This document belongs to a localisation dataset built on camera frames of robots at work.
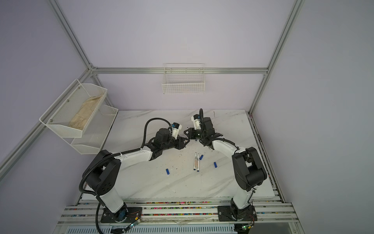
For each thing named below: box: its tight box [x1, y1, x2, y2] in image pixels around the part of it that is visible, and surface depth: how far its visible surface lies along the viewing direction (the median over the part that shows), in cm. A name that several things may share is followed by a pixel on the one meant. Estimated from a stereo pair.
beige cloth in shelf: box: [68, 94, 104, 130], surface depth 81 cm
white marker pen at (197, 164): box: [196, 153, 200, 173], surface depth 92 cm
